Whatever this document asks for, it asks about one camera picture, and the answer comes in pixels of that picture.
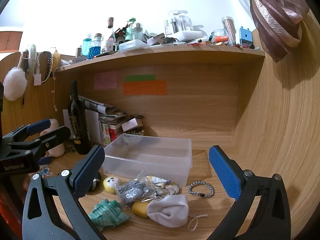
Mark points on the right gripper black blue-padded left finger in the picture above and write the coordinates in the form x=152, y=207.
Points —
x=52, y=209

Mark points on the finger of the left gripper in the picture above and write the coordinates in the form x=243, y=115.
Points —
x=47, y=138
x=25, y=131

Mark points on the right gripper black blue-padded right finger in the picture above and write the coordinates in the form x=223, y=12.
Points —
x=272, y=218

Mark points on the green knit cloth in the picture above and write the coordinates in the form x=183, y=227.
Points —
x=108, y=214

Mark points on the yellow doll head toy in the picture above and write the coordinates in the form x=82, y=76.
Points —
x=111, y=183

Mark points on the silver scrunchie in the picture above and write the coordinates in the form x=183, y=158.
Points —
x=136, y=189

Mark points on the yellow sponge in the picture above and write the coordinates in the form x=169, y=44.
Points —
x=139, y=208

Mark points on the white cloth pouch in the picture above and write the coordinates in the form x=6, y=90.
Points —
x=172, y=211

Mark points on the floral fabric scrunchie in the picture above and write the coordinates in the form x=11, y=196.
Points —
x=163, y=186

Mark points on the pink ceramic mug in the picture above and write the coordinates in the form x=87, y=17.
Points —
x=56, y=147

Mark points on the dark wine bottle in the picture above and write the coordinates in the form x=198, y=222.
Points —
x=77, y=117

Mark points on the white fluffy pompom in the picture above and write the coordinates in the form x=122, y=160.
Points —
x=15, y=84

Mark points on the stack of newspapers and books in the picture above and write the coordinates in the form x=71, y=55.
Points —
x=103, y=121

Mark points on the black patterned headband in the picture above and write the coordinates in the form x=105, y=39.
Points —
x=46, y=62

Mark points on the clear plastic storage bin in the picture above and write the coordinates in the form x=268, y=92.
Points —
x=167, y=158

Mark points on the pink sticky note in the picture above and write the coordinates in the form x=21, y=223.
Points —
x=106, y=80

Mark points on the small white cardboard box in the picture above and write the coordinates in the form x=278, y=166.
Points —
x=132, y=124

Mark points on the blue dotted bottle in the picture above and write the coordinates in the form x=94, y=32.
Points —
x=95, y=46

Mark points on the orange sticky note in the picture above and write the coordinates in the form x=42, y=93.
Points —
x=154, y=87

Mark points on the green sticky note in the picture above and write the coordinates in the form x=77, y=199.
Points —
x=137, y=78

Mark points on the clear rectangular shelf container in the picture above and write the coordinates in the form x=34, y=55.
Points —
x=133, y=45

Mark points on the blue pencil sharpener box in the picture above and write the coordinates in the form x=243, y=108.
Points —
x=245, y=36

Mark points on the white flat box on shelf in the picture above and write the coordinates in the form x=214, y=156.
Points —
x=187, y=35

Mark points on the clear cylinder jar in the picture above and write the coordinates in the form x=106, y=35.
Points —
x=228, y=25

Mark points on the pink hanging fabric bag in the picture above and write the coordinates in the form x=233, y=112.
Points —
x=278, y=23

